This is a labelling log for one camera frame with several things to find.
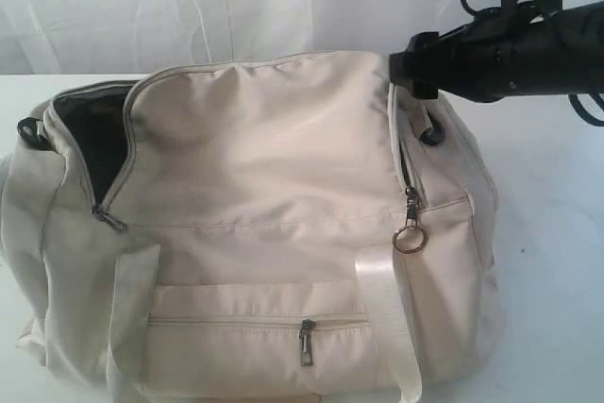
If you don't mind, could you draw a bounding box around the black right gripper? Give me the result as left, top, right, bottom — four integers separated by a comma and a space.
389, 6, 603, 103

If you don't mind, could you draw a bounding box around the beige fabric duffel bag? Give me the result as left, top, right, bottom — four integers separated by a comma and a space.
1, 51, 503, 402

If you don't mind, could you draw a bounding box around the white backdrop curtain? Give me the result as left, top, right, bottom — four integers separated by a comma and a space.
0, 0, 604, 77

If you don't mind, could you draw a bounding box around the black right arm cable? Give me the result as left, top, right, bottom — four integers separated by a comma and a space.
460, 0, 604, 128

